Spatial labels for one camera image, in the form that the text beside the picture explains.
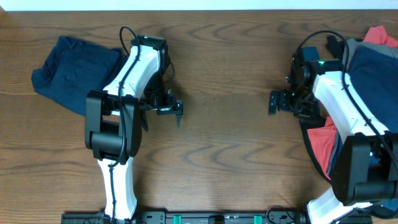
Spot navy blue shorts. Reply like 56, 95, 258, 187
31, 35, 127, 116

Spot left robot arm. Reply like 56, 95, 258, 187
83, 35, 184, 223

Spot pile of folded clothes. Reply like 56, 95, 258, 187
298, 25, 398, 218

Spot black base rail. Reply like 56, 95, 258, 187
61, 209, 310, 224

